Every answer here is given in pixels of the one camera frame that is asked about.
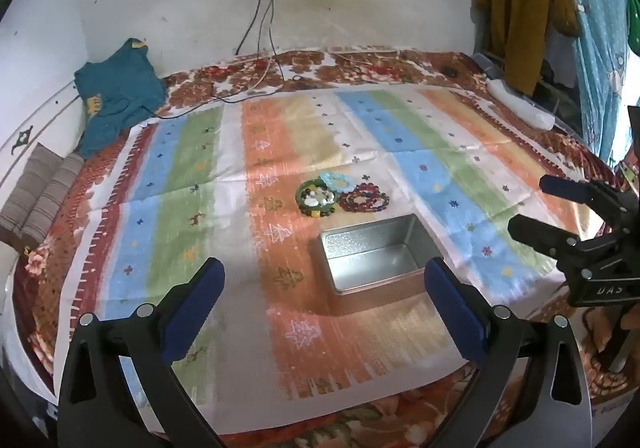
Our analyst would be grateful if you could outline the white stone bracelet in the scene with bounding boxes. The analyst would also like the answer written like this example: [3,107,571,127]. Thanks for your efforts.
[302,185,337,207]

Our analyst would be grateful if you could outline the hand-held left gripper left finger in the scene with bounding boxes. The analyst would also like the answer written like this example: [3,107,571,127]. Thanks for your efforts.
[56,257,226,448]

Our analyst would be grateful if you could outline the striped brown cushion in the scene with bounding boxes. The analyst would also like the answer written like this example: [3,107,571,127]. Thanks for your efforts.
[0,143,86,254]

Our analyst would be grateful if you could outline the blue printed cloth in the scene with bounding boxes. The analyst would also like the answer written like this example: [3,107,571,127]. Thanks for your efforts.
[542,0,630,164]

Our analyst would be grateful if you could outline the teal shirt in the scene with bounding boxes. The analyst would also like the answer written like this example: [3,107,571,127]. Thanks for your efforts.
[74,38,167,160]

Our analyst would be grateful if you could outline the light blue flower bracelet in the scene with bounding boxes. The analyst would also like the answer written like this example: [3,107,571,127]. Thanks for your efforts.
[320,171,357,194]

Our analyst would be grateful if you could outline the green cloth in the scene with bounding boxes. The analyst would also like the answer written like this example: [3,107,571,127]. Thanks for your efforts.
[625,0,640,54]

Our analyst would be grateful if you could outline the dark red bead bracelet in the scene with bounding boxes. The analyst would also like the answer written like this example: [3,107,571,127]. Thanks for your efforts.
[355,182,391,212]
[338,191,372,213]

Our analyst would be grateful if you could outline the short black cable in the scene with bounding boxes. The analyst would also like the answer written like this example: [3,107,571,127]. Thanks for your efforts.
[235,0,267,55]

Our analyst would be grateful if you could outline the striped pastel mat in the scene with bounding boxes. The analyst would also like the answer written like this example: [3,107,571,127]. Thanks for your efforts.
[52,88,601,421]

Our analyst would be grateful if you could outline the white rolled cloth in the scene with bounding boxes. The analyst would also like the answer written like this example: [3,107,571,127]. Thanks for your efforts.
[487,78,556,131]

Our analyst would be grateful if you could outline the silver metal tin box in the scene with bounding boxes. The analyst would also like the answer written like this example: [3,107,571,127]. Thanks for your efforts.
[317,213,446,316]

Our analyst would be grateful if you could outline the long black cable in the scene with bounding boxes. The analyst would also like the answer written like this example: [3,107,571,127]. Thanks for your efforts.
[150,0,311,121]

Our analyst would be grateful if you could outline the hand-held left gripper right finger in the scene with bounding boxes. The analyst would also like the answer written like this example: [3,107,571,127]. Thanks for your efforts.
[424,257,593,448]

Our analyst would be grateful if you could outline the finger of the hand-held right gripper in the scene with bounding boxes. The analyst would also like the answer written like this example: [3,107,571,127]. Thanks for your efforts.
[539,174,640,234]
[507,215,640,279]

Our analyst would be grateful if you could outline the white cable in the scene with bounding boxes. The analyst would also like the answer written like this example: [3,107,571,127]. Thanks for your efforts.
[215,53,281,102]

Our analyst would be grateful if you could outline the green jade bangle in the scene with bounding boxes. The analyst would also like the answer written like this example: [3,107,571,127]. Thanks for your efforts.
[295,179,341,216]

